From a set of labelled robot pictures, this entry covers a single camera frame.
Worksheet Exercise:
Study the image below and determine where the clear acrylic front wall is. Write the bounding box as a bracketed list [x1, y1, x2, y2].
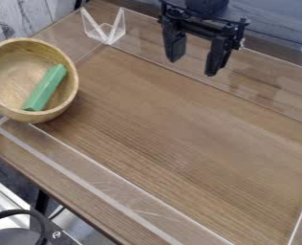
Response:
[0, 115, 233, 245]

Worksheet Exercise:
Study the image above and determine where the black cable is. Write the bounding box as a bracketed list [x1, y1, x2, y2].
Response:
[0, 209, 49, 245]

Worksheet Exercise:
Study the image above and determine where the black metal table leg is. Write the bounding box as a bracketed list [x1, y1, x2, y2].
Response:
[36, 190, 50, 214]

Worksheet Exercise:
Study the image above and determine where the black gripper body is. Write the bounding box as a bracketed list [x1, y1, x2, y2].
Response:
[160, 0, 252, 49]

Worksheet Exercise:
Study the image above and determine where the clear acrylic corner bracket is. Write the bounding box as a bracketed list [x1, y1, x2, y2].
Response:
[81, 8, 126, 45]

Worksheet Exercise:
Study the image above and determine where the brown wooden bowl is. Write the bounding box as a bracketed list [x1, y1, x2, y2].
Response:
[0, 38, 80, 123]

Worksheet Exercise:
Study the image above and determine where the clear acrylic wall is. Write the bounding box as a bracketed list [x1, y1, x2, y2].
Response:
[0, 115, 233, 245]
[80, 3, 302, 122]

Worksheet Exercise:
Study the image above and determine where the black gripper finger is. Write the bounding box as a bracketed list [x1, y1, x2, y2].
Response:
[205, 35, 234, 77]
[162, 16, 188, 62]

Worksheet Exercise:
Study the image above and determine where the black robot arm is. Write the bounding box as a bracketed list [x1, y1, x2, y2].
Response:
[160, 0, 252, 77]

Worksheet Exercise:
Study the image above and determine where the green rectangular block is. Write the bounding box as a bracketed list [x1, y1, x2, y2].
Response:
[22, 64, 69, 112]

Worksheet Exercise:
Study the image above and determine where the dark grey round base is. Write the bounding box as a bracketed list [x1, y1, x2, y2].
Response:
[0, 228, 41, 245]

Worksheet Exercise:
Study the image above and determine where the clear acrylic rear wall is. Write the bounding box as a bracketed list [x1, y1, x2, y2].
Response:
[80, 3, 302, 122]

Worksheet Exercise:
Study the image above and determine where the grey metal bracket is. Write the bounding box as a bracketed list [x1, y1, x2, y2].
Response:
[29, 208, 82, 245]

